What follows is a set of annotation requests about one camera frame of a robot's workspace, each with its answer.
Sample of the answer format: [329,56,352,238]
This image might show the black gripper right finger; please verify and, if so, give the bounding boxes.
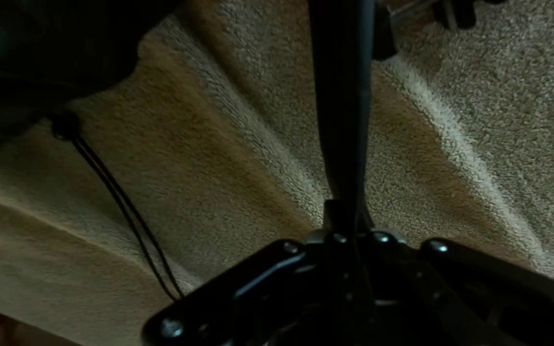
[364,229,554,346]

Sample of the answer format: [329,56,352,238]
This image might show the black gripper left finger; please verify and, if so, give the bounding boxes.
[141,231,358,346]

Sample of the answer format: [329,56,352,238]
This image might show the thin black drawstring cord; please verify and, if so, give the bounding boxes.
[49,109,187,304]

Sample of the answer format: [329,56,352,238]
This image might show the black fabric cover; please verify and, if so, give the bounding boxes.
[0,0,401,240]

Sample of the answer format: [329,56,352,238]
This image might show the black camera stand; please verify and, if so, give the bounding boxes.
[431,0,512,33]

